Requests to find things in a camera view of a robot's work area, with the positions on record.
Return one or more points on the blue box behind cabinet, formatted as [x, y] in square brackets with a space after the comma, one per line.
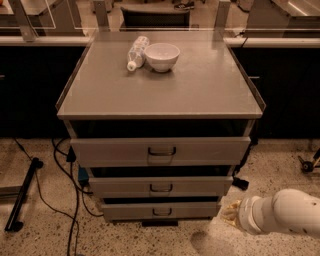
[83, 176]

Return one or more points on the middle grey drawer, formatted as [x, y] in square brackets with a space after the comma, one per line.
[143, 187]

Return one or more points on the white ceramic bowl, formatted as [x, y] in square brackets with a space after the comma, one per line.
[162, 56]

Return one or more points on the top grey drawer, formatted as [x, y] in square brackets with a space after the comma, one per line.
[137, 152]

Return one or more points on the bottom grey drawer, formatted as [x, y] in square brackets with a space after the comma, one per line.
[148, 211]

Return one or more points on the grey drawer cabinet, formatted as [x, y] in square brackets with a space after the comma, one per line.
[206, 94]

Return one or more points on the black caster wheel right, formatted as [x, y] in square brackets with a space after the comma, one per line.
[240, 183]

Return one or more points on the clear plastic water bottle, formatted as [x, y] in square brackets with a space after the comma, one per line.
[135, 56]

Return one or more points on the black tripod foot right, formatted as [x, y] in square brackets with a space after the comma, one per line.
[310, 166]

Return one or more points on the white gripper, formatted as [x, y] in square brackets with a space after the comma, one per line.
[247, 214]

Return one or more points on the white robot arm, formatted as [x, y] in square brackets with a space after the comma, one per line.
[289, 211]

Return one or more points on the grey drawer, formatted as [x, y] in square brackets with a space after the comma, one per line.
[137, 152]
[143, 187]
[148, 211]

